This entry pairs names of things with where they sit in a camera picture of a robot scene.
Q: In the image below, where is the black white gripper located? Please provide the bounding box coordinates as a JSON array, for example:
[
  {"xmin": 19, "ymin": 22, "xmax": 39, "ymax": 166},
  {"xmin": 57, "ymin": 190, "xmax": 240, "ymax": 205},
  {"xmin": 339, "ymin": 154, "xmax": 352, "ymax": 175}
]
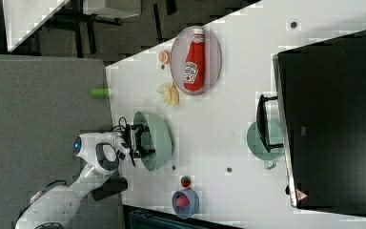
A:
[{"xmin": 123, "ymin": 124, "xmax": 155, "ymax": 158}]

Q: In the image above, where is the green plastic strainer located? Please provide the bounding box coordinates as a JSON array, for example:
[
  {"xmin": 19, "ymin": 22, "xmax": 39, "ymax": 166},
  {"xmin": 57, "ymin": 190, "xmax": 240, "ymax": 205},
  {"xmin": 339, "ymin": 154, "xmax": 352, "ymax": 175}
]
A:
[{"xmin": 133, "ymin": 111, "xmax": 173, "ymax": 171}]

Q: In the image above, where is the peeled banana toy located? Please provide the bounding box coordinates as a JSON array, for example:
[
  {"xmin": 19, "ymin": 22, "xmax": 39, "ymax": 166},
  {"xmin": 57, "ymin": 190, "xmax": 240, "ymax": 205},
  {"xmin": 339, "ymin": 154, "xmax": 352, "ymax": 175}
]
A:
[{"xmin": 156, "ymin": 81, "xmax": 179, "ymax": 107}]

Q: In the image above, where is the red strawberry toy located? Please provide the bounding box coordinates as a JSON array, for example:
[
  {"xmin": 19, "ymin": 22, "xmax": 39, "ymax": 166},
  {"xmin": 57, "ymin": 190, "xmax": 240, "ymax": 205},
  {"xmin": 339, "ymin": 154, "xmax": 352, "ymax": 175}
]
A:
[{"xmin": 180, "ymin": 176, "xmax": 192, "ymax": 188}]

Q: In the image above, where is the green cylinder marker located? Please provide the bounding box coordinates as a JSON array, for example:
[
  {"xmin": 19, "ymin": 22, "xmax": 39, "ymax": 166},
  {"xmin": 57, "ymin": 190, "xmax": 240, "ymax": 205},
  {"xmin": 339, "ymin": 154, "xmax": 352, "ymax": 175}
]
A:
[{"xmin": 91, "ymin": 89, "xmax": 111, "ymax": 97}]

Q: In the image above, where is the red fruit in bowl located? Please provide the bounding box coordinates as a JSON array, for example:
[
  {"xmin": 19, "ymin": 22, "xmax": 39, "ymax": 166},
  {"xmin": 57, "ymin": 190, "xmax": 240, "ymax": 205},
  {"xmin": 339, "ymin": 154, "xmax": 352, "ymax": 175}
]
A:
[{"xmin": 175, "ymin": 195, "xmax": 190, "ymax": 207}]

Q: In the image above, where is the orange slice toy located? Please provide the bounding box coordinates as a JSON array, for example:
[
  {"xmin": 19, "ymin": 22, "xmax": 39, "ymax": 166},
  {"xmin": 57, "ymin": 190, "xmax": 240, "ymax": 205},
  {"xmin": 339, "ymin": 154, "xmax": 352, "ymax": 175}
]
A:
[{"xmin": 158, "ymin": 51, "xmax": 171, "ymax": 64}]

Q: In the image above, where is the red ketchup bottle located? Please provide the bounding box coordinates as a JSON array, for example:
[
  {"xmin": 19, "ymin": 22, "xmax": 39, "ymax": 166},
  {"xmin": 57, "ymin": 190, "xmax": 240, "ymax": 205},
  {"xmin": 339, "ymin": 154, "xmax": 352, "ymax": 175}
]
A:
[{"xmin": 184, "ymin": 28, "xmax": 205, "ymax": 92}]

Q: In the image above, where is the grey round plate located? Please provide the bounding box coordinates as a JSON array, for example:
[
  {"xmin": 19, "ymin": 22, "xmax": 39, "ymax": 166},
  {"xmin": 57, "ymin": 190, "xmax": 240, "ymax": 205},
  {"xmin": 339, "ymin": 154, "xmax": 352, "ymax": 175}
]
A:
[{"xmin": 170, "ymin": 26, "xmax": 221, "ymax": 95}]

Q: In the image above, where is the green plastic cup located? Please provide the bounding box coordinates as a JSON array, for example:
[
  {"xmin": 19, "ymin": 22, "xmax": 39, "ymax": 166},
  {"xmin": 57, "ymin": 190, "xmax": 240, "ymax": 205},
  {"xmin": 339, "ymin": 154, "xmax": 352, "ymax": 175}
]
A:
[{"xmin": 247, "ymin": 121, "xmax": 284, "ymax": 170}]

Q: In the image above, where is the white side table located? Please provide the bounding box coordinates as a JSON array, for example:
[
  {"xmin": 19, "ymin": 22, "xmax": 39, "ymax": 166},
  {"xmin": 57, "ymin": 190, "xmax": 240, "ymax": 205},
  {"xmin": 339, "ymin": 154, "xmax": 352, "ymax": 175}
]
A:
[{"xmin": 2, "ymin": 0, "xmax": 70, "ymax": 52}]

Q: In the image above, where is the black toaster oven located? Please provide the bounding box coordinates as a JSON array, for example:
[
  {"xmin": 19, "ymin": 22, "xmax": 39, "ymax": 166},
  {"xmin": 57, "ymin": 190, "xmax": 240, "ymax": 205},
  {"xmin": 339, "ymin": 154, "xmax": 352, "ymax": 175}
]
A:
[{"xmin": 256, "ymin": 30, "xmax": 366, "ymax": 217}]

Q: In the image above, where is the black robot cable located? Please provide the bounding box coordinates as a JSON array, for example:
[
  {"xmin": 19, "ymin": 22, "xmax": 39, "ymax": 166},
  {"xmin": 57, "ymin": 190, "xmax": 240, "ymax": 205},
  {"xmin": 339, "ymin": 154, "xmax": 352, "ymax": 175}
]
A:
[{"xmin": 109, "ymin": 115, "xmax": 132, "ymax": 134}]

